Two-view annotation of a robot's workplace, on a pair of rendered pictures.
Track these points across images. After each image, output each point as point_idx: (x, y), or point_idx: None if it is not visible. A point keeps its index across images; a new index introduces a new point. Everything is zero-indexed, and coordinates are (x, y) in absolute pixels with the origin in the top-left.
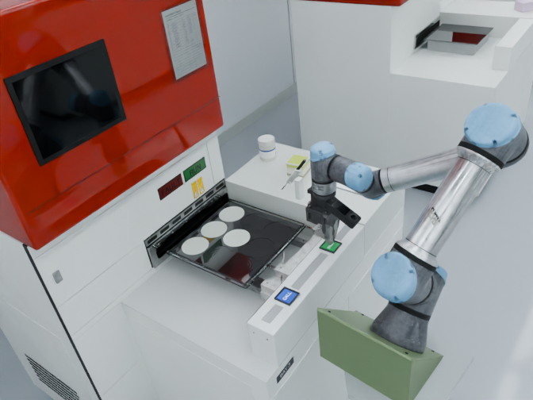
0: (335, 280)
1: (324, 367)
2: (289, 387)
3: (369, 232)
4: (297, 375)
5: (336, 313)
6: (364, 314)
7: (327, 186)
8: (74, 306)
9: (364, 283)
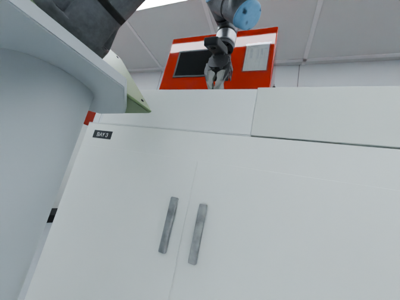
0: (184, 111)
1: (129, 212)
2: (94, 159)
3: (268, 106)
4: (105, 158)
5: (119, 62)
6: (229, 255)
7: (218, 32)
8: None
9: (240, 183)
